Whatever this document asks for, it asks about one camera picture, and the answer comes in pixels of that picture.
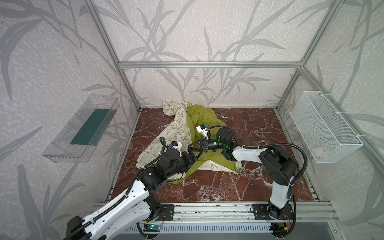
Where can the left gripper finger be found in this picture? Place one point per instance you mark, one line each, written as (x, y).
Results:
(190, 155)
(191, 170)

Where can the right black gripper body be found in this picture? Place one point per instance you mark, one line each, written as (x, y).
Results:
(204, 144)

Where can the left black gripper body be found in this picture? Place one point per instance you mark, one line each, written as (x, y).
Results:
(191, 154)

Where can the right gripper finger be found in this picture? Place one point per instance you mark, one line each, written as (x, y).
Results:
(196, 153)
(195, 145)

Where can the white green printed jacket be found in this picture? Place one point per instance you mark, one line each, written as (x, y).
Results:
(183, 129)

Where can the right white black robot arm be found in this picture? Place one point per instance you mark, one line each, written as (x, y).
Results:
(277, 161)

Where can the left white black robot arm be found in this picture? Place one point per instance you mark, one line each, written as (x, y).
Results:
(136, 203)

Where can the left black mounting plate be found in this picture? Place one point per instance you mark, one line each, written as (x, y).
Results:
(164, 213)

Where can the black mounting plate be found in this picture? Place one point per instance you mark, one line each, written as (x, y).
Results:
(164, 213)
(270, 212)

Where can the green circuit board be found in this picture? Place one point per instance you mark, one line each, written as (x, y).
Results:
(152, 227)

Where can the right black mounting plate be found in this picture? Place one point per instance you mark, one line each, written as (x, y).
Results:
(270, 212)

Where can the pink object in basket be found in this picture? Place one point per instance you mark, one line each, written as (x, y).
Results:
(319, 153)

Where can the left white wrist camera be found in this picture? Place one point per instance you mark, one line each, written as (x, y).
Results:
(176, 145)

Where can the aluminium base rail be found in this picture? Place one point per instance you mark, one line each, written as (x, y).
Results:
(242, 212)

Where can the clear plastic wall tray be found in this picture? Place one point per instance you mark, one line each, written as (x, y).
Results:
(78, 139)

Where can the aluminium frame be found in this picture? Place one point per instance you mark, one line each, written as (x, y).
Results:
(345, 63)

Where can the white wire mesh basket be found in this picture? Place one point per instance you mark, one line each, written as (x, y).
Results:
(322, 125)

